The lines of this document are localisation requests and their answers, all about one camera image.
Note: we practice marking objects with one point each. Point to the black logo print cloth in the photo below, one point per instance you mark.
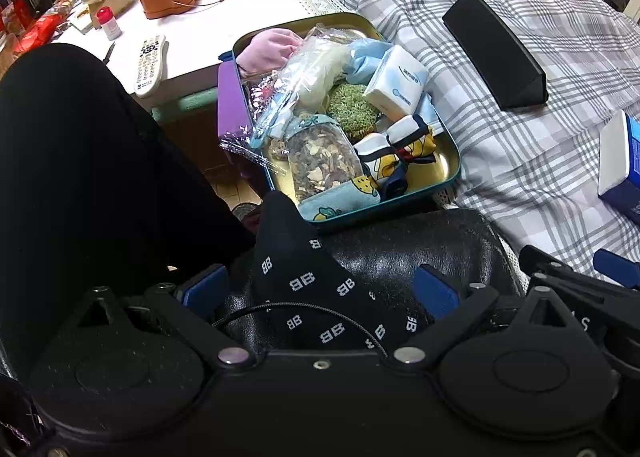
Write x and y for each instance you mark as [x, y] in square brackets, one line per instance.
[325, 277]

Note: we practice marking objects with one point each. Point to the white remote control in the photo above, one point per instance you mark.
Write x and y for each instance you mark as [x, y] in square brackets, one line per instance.
[149, 64]

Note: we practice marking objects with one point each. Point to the blue cardboard box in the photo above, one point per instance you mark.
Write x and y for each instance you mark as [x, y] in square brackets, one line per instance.
[620, 162]

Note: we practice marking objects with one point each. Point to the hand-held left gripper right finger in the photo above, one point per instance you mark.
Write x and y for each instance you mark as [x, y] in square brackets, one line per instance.
[437, 289]

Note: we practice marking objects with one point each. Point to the bag of dried mix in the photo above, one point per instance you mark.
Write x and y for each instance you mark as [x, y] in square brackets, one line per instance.
[320, 162]

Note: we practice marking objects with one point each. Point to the black triangular box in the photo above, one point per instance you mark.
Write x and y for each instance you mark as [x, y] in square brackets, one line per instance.
[490, 47]

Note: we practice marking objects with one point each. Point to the green fuzzy pad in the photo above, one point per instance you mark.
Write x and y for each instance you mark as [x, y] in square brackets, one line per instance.
[350, 107]

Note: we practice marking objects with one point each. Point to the clear bag of white fluff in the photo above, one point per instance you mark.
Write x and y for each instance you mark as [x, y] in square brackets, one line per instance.
[320, 72]

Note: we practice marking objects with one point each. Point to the teal metal tin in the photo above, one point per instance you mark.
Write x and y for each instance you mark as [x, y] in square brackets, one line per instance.
[430, 172]

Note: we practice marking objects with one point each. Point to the white bottle with red cap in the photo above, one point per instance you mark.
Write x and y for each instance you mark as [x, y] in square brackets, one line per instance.
[109, 27]

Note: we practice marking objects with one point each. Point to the cartoon printed cloth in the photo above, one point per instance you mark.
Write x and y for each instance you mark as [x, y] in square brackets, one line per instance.
[390, 152]

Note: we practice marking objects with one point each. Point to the person's leg in black pants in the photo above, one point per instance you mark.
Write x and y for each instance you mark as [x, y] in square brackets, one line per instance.
[75, 162]

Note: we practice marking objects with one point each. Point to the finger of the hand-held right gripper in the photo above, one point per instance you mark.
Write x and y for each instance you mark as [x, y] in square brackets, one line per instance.
[620, 264]
[550, 271]

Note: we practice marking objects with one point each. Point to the red packet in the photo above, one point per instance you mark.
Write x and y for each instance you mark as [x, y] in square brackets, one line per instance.
[40, 32]

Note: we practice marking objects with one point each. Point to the white tissue pack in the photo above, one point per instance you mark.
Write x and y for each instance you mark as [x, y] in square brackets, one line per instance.
[400, 82]

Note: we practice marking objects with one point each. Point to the black leather bag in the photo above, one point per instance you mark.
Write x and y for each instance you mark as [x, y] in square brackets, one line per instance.
[440, 242]

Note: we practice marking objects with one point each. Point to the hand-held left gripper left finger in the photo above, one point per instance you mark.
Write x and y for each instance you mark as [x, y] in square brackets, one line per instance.
[205, 284]

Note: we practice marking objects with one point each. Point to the lemon print pouch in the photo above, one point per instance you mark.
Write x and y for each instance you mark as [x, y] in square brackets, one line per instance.
[350, 199]

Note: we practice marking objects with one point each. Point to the grey plaid blanket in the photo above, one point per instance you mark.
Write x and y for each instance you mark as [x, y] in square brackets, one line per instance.
[500, 147]

